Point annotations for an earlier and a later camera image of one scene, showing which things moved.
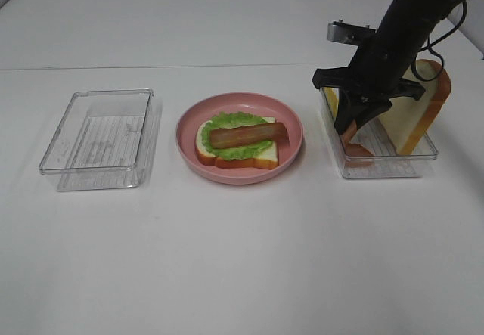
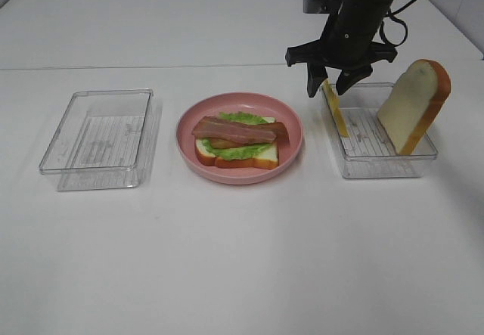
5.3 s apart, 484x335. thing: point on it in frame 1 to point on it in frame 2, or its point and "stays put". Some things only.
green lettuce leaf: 231,120 stays put
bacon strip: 355,154 to 232,130
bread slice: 406,119 stays put
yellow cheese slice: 332,95 stays put
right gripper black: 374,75 to 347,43
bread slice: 268,159 stays put
